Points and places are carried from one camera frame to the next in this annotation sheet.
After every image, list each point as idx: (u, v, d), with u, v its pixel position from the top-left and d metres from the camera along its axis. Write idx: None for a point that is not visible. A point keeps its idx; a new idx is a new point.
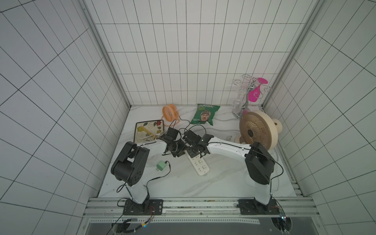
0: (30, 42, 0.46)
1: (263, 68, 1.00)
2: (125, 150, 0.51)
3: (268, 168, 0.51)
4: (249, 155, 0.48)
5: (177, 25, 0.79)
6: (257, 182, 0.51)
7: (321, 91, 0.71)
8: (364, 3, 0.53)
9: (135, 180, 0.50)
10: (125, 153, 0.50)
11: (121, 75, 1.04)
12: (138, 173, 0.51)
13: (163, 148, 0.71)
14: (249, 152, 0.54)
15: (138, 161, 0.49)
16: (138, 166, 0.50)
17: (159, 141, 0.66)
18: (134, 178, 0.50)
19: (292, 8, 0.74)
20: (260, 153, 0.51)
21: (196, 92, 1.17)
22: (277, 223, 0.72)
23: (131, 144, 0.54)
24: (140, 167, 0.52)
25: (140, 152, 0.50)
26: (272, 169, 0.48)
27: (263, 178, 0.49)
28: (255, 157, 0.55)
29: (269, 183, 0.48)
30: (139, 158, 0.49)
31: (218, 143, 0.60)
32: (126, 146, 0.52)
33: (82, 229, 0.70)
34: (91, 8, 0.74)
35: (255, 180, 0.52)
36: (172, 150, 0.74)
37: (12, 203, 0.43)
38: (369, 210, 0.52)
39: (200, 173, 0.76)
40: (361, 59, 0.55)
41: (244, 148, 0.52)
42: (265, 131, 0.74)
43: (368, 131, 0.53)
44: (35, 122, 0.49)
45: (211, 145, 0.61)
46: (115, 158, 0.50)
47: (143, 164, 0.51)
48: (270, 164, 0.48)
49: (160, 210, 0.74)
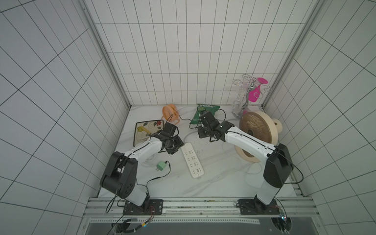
0: (30, 42, 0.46)
1: (263, 68, 1.00)
2: (112, 163, 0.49)
3: (286, 173, 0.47)
4: (272, 158, 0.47)
5: (177, 25, 0.79)
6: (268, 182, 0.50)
7: (321, 91, 0.71)
8: (364, 4, 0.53)
9: (128, 191, 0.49)
10: (111, 166, 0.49)
11: (121, 74, 1.03)
12: (130, 185, 0.49)
13: (159, 147, 0.65)
14: (273, 154, 0.52)
15: (129, 176, 0.46)
16: (127, 181, 0.46)
17: (152, 143, 0.59)
18: (125, 191, 0.47)
19: (291, 9, 0.74)
20: (282, 156, 0.48)
21: (196, 92, 1.17)
22: (277, 223, 0.72)
23: (118, 155, 0.49)
24: (132, 178, 0.49)
25: (126, 165, 0.45)
26: (289, 174, 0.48)
27: (277, 181, 0.46)
28: (277, 161, 0.51)
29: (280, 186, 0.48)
30: (127, 172, 0.44)
31: (238, 134, 0.56)
32: (112, 159, 0.46)
33: (82, 229, 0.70)
34: (90, 8, 0.74)
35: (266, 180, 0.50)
36: (168, 147, 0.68)
37: (12, 203, 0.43)
38: (369, 211, 0.52)
39: (194, 175, 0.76)
40: (361, 59, 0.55)
41: (268, 148, 0.49)
42: (265, 131, 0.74)
43: (369, 131, 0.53)
44: (35, 122, 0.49)
45: (231, 134, 0.57)
46: (103, 173, 0.46)
47: (134, 177, 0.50)
48: (288, 169, 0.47)
49: (160, 210, 0.74)
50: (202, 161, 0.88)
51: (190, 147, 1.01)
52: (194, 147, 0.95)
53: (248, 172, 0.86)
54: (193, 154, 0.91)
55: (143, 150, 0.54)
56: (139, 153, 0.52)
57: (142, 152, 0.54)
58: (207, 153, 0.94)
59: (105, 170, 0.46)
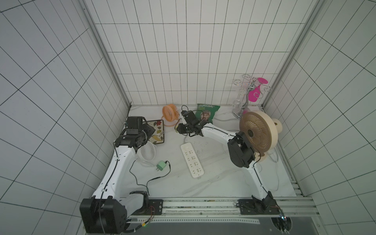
0: (30, 42, 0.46)
1: (262, 68, 1.00)
2: (87, 214, 0.39)
3: (247, 154, 0.61)
4: (231, 142, 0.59)
5: (177, 25, 0.79)
6: (236, 165, 0.60)
7: (321, 91, 0.71)
8: (364, 3, 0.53)
9: (122, 223, 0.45)
10: (88, 216, 0.39)
11: (120, 74, 1.03)
12: (122, 217, 0.45)
13: (133, 152, 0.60)
14: (233, 140, 0.63)
15: (114, 215, 0.40)
16: (117, 218, 0.42)
17: (120, 162, 0.47)
18: (119, 226, 0.43)
19: (291, 9, 0.74)
20: (242, 141, 0.60)
21: (196, 92, 1.17)
22: (277, 223, 0.72)
23: (89, 201, 0.42)
24: (119, 213, 0.43)
25: (105, 209, 0.38)
26: (250, 155, 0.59)
27: (241, 161, 0.59)
28: (236, 143, 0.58)
29: (246, 166, 0.61)
30: (109, 214, 0.38)
31: (210, 128, 0.70)
32: (84, 211, 0.38)
33: (82, 229, 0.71)
34: (90, 8, 0.74)
35: (235, 162, 0.59)
36: (142, 142, 0.73)
37: (12, 203, 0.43)
38: (369, 211, 0.52)
39: (195, 175, 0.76)
40: (361, 59, 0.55)
41: (230, 134, 0.62)
42: (265, 131, 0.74)
43: (369, 131, 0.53)
44: (35, 122, 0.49)
45: (204, 129, 0.71)
46: (83, 224, 0.40)
47: (121, 210, 0.44)
48: (248, 152, 0.61)
49: (160, 210, 0.74)
50: (202, 161, 0.88)
51: (190, 147, 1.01)
52: (194, 147, 0.95)
53: None
54: (193, 154, 0.91)
55: (114, 178, 0.44)
56: (113, 184, 0.43)
57: (116, 181, 0.44)
58: (207, 153, 0.94)
59: (84, 222, 0.40)
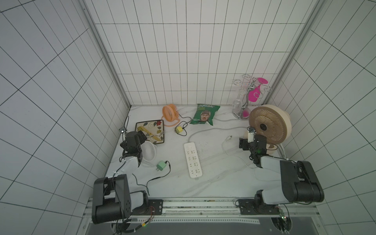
0: (29, 42, 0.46)
1: (263, 67, 1.00)
2: (100, 191, 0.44)
3: (306, 189, 0.45)
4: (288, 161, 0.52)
5: (177, 25, 0.79)
6: (286, 197, 0.46)
7: (321, 91, 0.71)
8: (364, 3, 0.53)
9: (128, 209, 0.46)
10: (100, 195, 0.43)
11: (121, 75, 1.04)
12: (127, 201, 0.46)
13: (137, 163, 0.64)
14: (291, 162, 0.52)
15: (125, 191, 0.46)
16: (125, 196, 0.45)
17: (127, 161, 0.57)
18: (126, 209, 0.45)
19: (292, 9, 0.74)
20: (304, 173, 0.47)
21: (196, 92, 1.17)
22: (277, 223, 0.72)
23: (102, 180, 0.46)
24: (127, 193, 0.47)
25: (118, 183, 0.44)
26: (308, 190, 0.44)
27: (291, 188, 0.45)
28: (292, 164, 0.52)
29: (297, 200, 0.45)
30: (122, 188, 0.44)
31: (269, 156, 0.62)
32: (97, 187, 0.43)
33: (82, 229, 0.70)
34: (90, 7, 0.74)
35: (286, 194, 0.46)
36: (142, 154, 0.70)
37: (12, 203, 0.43)
38: (368, 210, 0.52)
39: (192, 175, 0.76)
40: (361, 59, 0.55)
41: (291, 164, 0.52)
42: (279, 124, 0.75)
43: (368, 131, 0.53)
44: (35, 122, 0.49)
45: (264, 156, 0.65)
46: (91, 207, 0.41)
47: (128, 191, 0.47)
48: (308, 185, 0.45)
49: (160, 210, 0.74)
50: (201, 161, 0.88)
51: (192, 146, 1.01)
52: (194, 147, 0.95)
53: (249, 172, 0.86)
54: (194, 154, 0.91)
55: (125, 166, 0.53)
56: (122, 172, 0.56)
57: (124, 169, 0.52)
58: (207, 153, 0.94)
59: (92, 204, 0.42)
